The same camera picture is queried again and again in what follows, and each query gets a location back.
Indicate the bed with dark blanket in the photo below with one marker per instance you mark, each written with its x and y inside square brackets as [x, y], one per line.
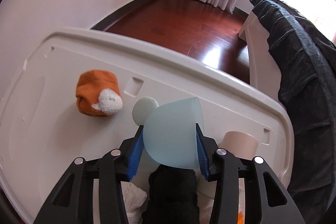
[306, 59]

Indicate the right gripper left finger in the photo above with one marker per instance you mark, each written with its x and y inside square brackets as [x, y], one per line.
[71, 199]

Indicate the beige cylindrical bottle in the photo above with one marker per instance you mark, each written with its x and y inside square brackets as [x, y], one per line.
[240, 144]

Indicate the light blue bear cup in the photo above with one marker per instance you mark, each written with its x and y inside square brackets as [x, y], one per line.
[170, 130]

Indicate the white plastic storage box lid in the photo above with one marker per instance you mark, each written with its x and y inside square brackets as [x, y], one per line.
[42, 131]

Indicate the orange tissue pack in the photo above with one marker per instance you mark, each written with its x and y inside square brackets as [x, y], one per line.
[240, 217]

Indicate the white tissue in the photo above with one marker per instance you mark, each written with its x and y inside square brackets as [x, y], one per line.
[133, 197]

